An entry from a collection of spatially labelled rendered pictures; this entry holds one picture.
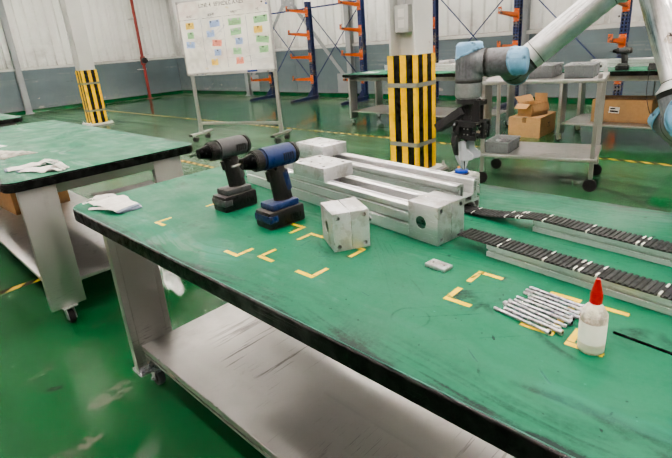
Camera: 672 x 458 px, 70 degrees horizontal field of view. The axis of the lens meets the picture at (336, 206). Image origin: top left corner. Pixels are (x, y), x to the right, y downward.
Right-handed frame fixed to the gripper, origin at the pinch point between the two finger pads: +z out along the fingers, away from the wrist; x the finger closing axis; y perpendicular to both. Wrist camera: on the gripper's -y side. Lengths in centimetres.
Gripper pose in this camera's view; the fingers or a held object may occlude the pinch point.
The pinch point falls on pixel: (461, 164)
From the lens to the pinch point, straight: 151.2
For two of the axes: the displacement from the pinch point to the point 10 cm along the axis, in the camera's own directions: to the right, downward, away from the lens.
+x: 7.7, -2.6, 5.8
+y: 6.3, 2.0, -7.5
